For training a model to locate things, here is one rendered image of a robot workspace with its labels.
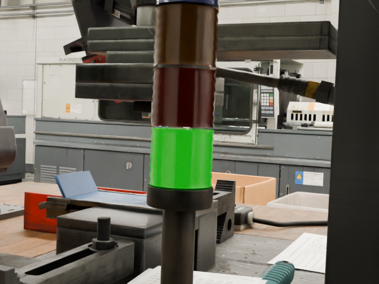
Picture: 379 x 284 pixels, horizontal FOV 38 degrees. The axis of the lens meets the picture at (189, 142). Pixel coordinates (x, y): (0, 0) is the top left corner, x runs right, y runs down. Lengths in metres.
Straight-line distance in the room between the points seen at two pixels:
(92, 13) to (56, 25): 8.43
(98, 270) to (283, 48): 0.26
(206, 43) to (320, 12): 6.97
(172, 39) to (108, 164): 5.78
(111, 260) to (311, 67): 6.79
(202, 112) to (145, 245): 0.24
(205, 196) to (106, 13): 0.52
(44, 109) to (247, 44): 6.16
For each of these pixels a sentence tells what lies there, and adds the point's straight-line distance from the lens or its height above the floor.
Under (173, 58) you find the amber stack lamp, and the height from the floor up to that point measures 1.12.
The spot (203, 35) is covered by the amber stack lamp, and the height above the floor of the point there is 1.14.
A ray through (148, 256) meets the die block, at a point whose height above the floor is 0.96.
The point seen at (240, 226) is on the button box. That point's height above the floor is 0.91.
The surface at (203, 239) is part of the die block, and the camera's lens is 0.66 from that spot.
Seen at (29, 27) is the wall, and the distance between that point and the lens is 9.61.
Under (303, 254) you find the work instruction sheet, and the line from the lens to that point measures 0.80.
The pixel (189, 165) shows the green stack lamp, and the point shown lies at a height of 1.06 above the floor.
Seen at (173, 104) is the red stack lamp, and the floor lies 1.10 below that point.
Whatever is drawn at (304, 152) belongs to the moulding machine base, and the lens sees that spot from 5.15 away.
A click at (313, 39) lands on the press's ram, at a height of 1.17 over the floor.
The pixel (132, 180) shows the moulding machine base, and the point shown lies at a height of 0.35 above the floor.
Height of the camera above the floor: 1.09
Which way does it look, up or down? 3 degrees down
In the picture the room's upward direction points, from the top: 2 degrees clockwise
